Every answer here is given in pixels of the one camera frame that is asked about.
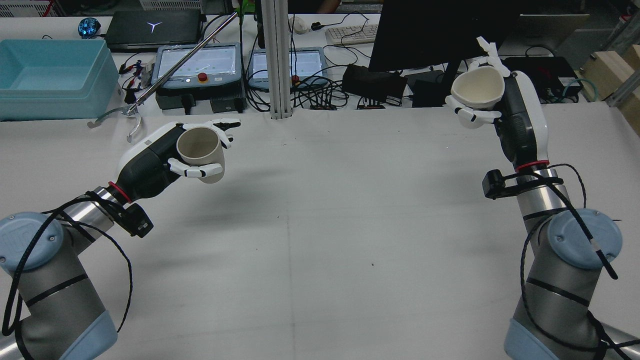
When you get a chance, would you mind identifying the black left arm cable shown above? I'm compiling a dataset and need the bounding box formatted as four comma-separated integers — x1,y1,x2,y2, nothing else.
1,192,134,351

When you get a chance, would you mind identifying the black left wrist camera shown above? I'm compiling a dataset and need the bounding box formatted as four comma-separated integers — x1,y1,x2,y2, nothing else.
107,200,155,238

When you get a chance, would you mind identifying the grey teach pendant tablet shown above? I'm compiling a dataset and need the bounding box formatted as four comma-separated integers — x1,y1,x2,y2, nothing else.
151,44,243,90
247,47,328,91

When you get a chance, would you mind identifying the wooden box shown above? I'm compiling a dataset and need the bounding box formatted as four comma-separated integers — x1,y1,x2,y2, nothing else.
580,45,640,101

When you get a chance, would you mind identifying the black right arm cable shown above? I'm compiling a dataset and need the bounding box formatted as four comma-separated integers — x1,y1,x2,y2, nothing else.
519,163,640,360

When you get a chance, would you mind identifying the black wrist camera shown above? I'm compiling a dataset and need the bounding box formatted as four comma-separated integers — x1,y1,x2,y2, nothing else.
107,200,155,238
482,169,563,200

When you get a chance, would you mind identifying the black laptop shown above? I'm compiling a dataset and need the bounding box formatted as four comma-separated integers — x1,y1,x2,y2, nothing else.
105,10,203,52

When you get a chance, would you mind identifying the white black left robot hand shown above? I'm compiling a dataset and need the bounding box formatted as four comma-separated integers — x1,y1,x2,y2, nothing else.
115,119,242,203

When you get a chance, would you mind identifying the white table cover sheet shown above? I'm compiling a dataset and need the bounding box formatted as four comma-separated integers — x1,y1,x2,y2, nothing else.
0,102,640,360

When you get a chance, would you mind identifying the white paper cup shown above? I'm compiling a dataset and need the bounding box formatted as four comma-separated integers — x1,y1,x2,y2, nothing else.
451,66,505,111

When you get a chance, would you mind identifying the thin metal rod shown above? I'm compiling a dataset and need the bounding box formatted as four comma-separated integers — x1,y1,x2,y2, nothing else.
134,11,240,107

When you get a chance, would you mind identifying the light blue plastic bin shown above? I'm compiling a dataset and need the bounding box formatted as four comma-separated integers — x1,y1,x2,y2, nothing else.
0,39,120,122

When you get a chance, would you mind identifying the aluminium profile column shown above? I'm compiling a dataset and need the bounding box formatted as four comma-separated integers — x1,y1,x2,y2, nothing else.
260,0,293,120

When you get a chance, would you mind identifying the black monitor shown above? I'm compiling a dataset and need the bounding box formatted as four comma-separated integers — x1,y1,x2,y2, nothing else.
367,0,521,108

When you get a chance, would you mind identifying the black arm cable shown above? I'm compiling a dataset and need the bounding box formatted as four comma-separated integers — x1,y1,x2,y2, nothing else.
1,192,134,351
519,163,640,360

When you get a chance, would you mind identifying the black electronics box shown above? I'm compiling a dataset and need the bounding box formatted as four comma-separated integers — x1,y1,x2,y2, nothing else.
502,56,583,103

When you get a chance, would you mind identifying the grey flat panel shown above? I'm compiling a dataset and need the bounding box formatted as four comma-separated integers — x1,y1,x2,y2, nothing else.
500,14,591,57

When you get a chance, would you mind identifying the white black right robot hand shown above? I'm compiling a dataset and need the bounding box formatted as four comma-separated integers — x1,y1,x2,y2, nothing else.
445,36,550,167

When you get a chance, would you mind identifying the black cable tangle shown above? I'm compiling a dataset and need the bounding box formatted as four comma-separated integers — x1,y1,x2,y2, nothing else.
245,60,361,113

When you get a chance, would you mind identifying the blue glowing round gadget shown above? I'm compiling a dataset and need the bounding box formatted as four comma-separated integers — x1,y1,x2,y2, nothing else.
78,17,101,40

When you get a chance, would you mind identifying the beige paper cup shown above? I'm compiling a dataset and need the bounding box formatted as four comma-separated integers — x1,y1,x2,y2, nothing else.
176,127,226,184

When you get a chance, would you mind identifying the black power supply box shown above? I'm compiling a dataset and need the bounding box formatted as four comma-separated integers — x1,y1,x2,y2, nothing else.
156,92,196,111
210,95,246,114

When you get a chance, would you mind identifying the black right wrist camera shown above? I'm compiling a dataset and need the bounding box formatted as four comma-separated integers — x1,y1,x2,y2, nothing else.
482,169,563,200

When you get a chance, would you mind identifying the white keyboard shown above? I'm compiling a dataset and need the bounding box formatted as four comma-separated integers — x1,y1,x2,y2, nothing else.
325,24,380,46

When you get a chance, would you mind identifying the small black power adapter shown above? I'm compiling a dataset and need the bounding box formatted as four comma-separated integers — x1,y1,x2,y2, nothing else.
412,79,447,108

